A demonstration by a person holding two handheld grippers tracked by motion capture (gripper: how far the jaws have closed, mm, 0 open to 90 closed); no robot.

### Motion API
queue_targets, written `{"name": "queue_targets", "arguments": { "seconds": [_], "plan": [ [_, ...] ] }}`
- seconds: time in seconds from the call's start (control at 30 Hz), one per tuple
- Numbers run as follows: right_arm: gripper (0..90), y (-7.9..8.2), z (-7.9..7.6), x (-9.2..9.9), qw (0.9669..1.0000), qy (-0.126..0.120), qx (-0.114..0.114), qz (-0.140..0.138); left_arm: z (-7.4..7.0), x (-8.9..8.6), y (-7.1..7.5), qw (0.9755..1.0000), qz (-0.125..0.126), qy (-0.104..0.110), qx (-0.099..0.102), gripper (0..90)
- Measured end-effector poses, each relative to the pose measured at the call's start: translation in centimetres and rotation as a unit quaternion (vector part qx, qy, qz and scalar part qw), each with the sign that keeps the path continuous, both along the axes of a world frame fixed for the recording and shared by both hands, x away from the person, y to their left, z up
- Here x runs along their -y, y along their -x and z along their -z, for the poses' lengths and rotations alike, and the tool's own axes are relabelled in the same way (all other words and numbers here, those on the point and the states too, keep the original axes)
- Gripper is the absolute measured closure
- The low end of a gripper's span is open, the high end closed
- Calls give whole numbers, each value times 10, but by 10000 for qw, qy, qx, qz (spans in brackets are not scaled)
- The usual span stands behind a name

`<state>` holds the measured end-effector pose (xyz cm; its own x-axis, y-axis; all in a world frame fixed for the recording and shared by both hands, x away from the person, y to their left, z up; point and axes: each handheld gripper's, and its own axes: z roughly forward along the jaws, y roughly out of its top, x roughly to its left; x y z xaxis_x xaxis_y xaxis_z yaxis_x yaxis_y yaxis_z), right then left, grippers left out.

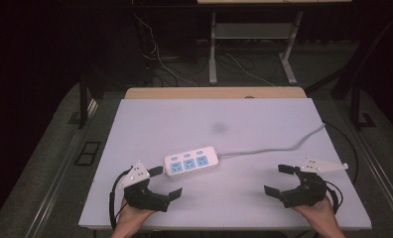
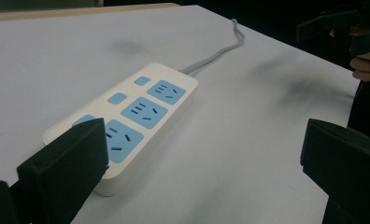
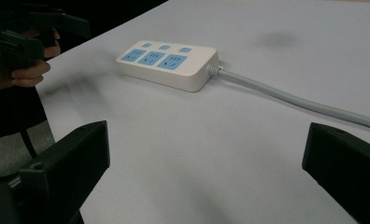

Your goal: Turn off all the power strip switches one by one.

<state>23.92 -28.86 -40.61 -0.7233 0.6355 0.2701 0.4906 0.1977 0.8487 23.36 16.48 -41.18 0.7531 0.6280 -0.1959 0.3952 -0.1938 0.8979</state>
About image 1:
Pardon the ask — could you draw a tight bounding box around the grey power strip cable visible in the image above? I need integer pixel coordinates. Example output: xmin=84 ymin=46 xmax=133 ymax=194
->
xmin=216 ymin=122 xmax=327 ymax=159

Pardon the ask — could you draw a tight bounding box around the white metal desk frame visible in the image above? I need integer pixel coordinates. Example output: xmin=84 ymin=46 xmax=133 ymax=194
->
xmin=207 ymin=11 xmax=305 ymax=86

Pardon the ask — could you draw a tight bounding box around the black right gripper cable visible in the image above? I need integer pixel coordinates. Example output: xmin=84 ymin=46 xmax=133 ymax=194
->
xmin=325 ymin=179 xmax=344 ymax=215

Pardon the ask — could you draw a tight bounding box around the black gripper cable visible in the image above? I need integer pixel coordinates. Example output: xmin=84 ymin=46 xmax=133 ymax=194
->
xmin=108 ymin=168 xmax=133 ymax=231
xmin=325 ymin=179 xmax=344 ymax=215

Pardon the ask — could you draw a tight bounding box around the person's right hand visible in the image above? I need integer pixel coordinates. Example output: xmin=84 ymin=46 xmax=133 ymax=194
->
xmin=291 ymin=196 xmax=346 ymax=238

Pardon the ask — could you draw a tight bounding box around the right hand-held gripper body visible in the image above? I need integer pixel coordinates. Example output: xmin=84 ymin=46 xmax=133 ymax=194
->
xmin=278 ymin=158 xmax=349 ymax=209

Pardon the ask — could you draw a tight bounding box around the white power strip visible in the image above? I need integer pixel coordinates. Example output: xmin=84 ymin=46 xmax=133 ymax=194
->
xmin=163 ymin=146 xmax=220 ymax=179

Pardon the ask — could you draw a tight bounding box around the black floor socket frame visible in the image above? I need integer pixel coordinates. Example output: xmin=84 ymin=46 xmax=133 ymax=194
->
xmin=73 ymin=141 xmax=102 ymax=167

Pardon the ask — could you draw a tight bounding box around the person's left hand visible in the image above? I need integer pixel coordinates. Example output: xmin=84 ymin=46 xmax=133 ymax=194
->
xmin=111 ymin=197 xmax=157 ymax=238

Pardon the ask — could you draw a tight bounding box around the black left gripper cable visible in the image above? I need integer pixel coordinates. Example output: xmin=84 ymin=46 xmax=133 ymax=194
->
xmin=108 ymin=168 xmax=133 ymax=231

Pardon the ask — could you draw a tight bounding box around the white floor cable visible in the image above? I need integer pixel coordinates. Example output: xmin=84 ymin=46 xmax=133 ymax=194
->
xmin=131 ymin=12 xmax=199 ymax=87
xmin=224 ymin=53 xmax=276 ymax=87

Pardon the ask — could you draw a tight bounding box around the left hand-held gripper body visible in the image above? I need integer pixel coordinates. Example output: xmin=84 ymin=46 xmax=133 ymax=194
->
xmin=118 ymin=161 xmax=171 ymax=213

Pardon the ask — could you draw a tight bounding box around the aluminium floor rail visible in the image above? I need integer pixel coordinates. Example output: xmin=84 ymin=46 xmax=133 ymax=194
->
xmin=334 ymin=98 xmax=393 ymax=232
xmin=25 ymin=98 xmax=99 ymax=238

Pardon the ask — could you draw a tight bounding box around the black cable beside table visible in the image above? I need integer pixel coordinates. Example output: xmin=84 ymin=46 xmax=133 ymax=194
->
xmin=324 ymin=121 xmax=360 ymax=185

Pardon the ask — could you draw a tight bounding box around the black metal stand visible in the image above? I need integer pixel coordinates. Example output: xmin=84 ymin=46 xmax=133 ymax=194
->
xmin=305 ymin=13 xmax=393 ymax=131

